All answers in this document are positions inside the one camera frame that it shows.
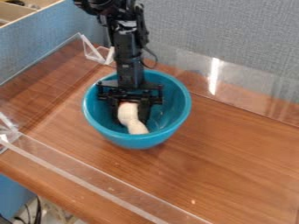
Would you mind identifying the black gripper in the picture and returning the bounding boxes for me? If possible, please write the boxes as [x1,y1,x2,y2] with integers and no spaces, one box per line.
[96,56,163,124]

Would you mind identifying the white toy mushroom brown cap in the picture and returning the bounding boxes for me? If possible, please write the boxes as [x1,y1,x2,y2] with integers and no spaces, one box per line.
[117,102,148,135]

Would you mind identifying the blue plastic bowl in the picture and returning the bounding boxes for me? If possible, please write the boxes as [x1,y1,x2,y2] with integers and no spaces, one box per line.
[81,70,192,150]

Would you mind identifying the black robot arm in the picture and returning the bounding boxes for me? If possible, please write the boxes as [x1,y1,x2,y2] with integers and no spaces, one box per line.
[72,0,163,123]

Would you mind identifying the clear acrylic left barrier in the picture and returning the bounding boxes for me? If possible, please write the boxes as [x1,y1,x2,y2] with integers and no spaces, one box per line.
[0,32,83,87]

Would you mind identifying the clear acrylic barrier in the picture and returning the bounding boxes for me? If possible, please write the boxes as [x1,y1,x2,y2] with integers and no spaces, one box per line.
[0,32,83,87]
[143,45,299,127]
[0,112,211,224]

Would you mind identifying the clear acrylic front barrier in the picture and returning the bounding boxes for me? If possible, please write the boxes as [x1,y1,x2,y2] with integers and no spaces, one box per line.
[0,112,211,224]

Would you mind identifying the clear acrylic back barrier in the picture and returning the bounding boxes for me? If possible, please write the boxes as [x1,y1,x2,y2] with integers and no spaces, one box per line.
[143,45,299,127]

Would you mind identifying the wooden shelf box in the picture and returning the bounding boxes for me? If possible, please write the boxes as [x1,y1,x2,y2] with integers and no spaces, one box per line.
[0,0,65,29]

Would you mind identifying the clear acrylic corner bracket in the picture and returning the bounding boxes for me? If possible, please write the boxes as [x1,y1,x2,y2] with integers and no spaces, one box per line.
[79,34,115,66]

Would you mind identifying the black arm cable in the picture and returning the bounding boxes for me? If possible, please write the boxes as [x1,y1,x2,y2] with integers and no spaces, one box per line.
[141,46,160,70]

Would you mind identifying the black cables under table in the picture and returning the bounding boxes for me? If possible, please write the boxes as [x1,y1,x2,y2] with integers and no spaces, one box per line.
[0,195,44,224]

